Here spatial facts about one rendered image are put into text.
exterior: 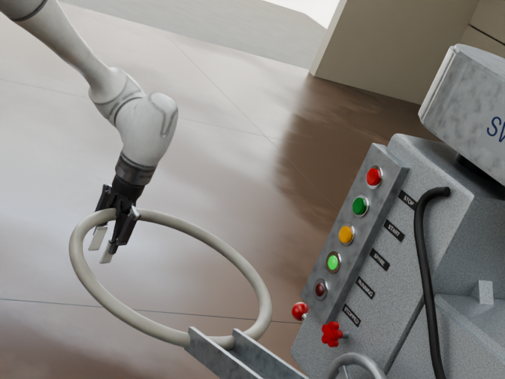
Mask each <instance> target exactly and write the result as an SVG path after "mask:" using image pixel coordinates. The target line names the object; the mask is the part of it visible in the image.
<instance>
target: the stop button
mask: <svg viewBox="0 0 505 379"><path fill-rule="evenodd" d="M366 179H367V183H368V184H369V185H371V186H375V185H376V184H377V183H378V182H379V179H380V173H379V171H378V170H377V169H376V168H372V169H370V170H369V171H368V173H367V177H366Z"/></svg>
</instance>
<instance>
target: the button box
mask: <svg viewBox="0 0 505 379"><path fill-rule="evenodd" d="M374 165H378V166H379V167H380V168H381V169H382V170H383V181H382V183H381V184H380V186H379V187H378V188H376V189H371V188H370V187H369V186H368V185H367V182H366V175H367V172H368V170H369V169H370V167H372V166H374ZM409 170H410V168H409V167H408V166H407V165H406V164H404V163H403V162H402V161H400V160H399V158H397V157H396V156H395V155H393V154H392V153H391V152H389V151H388V150H387V148H386V146H385V145H381V144H375V143H372V144H371V146H370V149H369V151H368V152H367V155H366V157H365V159H364V161H363V163H362V165H361V167H360V169H359V171H358V174H357V176H356V178H355V180H354V182H353V184H352V187H351V189H350V191H349V193H348V195H347V197H346V200H345V202H344V203H343V206H342V208H341V209H340V213H339V214H338V216H337V219H336V220H335V222H334V225H333V227H332V229H331V231H330V233H329V235H328V237H327V239H326V242H325V244H324V246H323V248H322V250H321V252H320V254H319V257H318V259H317V260H316V263H315V265H314V266H313V270H312V271H311V273H310V276H309V277H308V279H307V282H306V284H305V286H304V288H303V290H302V292H301V298H302V299H303V300H304V301H305V302H306V304H307V305H308V306H309V307H310V309H311V310H312V311H313V312H314V313H315V315H316V316H317V317H318V318H319V319H320V320H321V321H322V322H323V323H324V324H329V322H330V321H335V320H336V318H337V315H338V314H339V312H340V309H341V308H342V306H343V303H344V302H345V300H346V297H347V296H348V294H349V291H350V290H351V288H352V285H353V283H354V281H355V279H356V277H357V275H358V273H359V271H360V269H361V267H362V265H363V263H364V261H365V259H366V257H367V255H368V253H369V251H370V249H371V247H372V245H373V243H374V241H375V239H376V237H377V235H378V233H379V231H380V229H381V227H382V225H383V222H384V220H385V218H386V216H387V214H388V212H389V210H390V208H391V206H392V204H393V202H394V200H395V198H396V196H397V194H398V192H399V190H400V188H401V186H402V184H403V182H404V180H405V178H406V176H407V174H408V172H409ZM359 195H364V196H366V197H367V199H368V202H369V208H368V211H367V214H366V215H365V216H364V217H362V218H357V217H356V216H355V215H354V213H353V212H352V204H353V202H354V200H355V198H356V197H357V196H359ZM345 223H350V224H351V225H352V226H353V227H354V230H355V238H354V241H353V242H352V244H351V245H349V246H348V247H344V246H343V245H342V244H341V243H340V240H339V232H340V228H341V227H342V225H344V224H345ZM332 251H337V252H338V253H339V254H340V257H341V267H340V270H339V272H338V273H336V274H330V273H329V272H328V270H327V268H326V264H325V263H326V259H327V256H328V254H329V253H330V252H332ZM320 278H323V279H325V280H326V282H327V284H328V295H327V296H326V298H325V299H324V300H323V301H317V300H316V299H315V297H314V295H313V285H314V283H315V282H316V280H318V279H320Z"/></svg>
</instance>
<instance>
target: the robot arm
mask: <svg viewBox="0 0 505 379"><path fill-rule="evenodd" d="M0 11H1V12H2V13H3V14H4V15H5V16H6V17H7V18H8V19H9V20H11V21H12V22H14V23H16V24H17V25H18V26H20V27H21V28H23V29H25V30H26V31H27V32H28V33H30V34H31V35H33V36H34V37H36V38H37V39H38V40H39V41H41V42H42V43H43V44H45V45H46V46H47V47H49V48H50V49H51V50H52V51H53V52H54V53H55V54H56V55H57V56H58V57H60V58H61V59H62V60H63V61H64V62H66V63H67V64H69V65H70V66H71V67H72V68H74V69H75V70H76V71H78V72H79V73H80V74H81V75H82V76H83V77H84V79H85V80H86V81H87V83H88V84H89V89H88V95H89V98H90V99H91V100H92V102H93V104H94V105H95V107H96V108H97V110H98V111H99V113H100V114H101V115H102V116H103V117H104V118H105V119H107V120H108V121H109V122H110V124H111V125H112V126H114V127H115V128H116V129H117V130H118V131H119V134H120V137H121V140H122V142H123V147H122V150H121V152H120V155H119V158H118V160H117V163H116V166H115V172H116V174H115V176H114V179H113V182H112V183H109V184H103V187H102V193H101V197H100V199H99V201H98V204H97V206H96V209H95V212H96V211H101V210H104V209H108V208H116V222H115V226H114V229H113V235H112V239H110V240H108V242H107V245H106V247H105V249H104V252H103V254H102V256H101V259H100V262H99V263H100V264H105V263H110V261H111V260H112V257H113V255H114V254H115V253H116V251H117V249H118V247H119V246H123V245H127V243H128V242H129V239H130V237H131V235H132V232H133V230H134V227H135V225H136V223H137V221H138V220H139V219H140V218H141V213H138V212H137V211H136V209H135V207H136V202H137V200H138V198H139V197H140V196H141V195H142V192H143V191H144V187H145V186H146V185H147V184H148V183H149V182H150V181H151V179H152V177H153V174H154V172H155V170H156V168H157V166H158V163H159V161H160V159H161V158H162V157H163V156H164V155H165V153H166V151H167V150H168V148H169V145H170V143H171V141H172V138H173V136H174V133H175V129H176V126H177V120H178V107H177V104H176V103H175V101H174V100H173V99H171V98H170V97H168V96H167V95H165V94H162V93H160V92H151V93H149V94H148V95H146V94H145V93H144V91H143V90H142V89H141V87H140V86H139V84H138V83H137V82H136V81H135V80H134V79H133V78H132V77H131V76H130V75H129V74H126V73H125V72H124V71H123V70H122V69H121V68H117V67H111V68H109V67H107V66H106V65H105V64H104V63H103V62H102V61H101V60H100V59H99V58H98V57H97V56H96V55H95V54H94V52H93V51H92V50H91V48H90V47H89V46H88V44H87V43H86V42H85V41H84V40H83V39H82V37H81V36H80V35H79V33H78V32H77V31H76V29H75V28H74V27H73V26H72V24H71V22H70V21H69V19H68V18H67V16H66V15H65V13H64V11H63V9H62V8H61V6H60V4H59V3H58V1H57V0H0ZM95 212H94V213H95ZM107 226H108V222H106V223H101V224H99V225H97V226H96V227H95V230H94V232H93V238H92V241H91V243H90V246H89V249H88V250H89V251H92V250H99V248H100V246H101V243H102V241H103V239H104V236H105V233H106V231H107Z"/></svg>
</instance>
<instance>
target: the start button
mask: <svg viewBox="0 0 505 379"><path fill-rule="evenodd" d="M365 206H366V204H365V200H364V199H363V198H357V199H356V200H355V201H354V202H353V204H352V209H353V211H354V213H355V214H358V215H360V214H363V212H364V210H365Z"/></svg>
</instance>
